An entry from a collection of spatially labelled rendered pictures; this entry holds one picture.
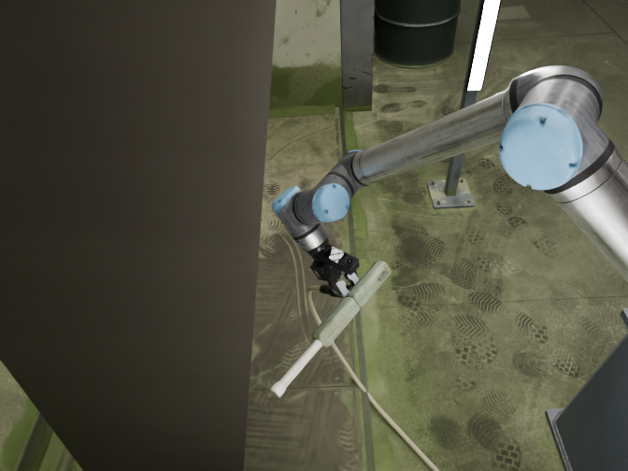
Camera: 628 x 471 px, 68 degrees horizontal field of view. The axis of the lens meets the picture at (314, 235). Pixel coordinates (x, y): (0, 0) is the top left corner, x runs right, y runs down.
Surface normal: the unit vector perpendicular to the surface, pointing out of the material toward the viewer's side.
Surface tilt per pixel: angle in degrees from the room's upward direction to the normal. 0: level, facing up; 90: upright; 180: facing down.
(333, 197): 55
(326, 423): 0
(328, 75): 90
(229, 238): 90
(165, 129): 90
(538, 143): 86
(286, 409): 0
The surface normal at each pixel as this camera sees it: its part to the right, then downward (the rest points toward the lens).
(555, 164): -0.64, 0.55
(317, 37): 0.00, 0.74
